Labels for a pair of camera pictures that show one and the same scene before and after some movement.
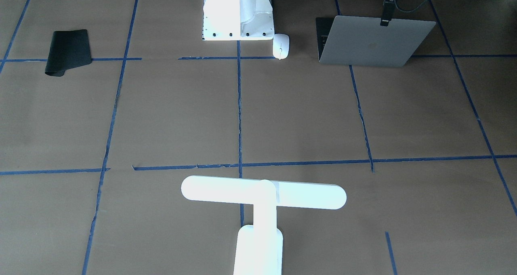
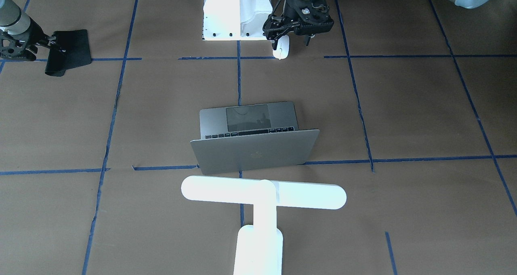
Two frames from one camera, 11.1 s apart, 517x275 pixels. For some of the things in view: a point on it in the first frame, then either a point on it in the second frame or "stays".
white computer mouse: (280, 46) stays
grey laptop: (360, 40) -> (251, 137)
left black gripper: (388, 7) -> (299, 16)
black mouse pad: (68, 49) stays
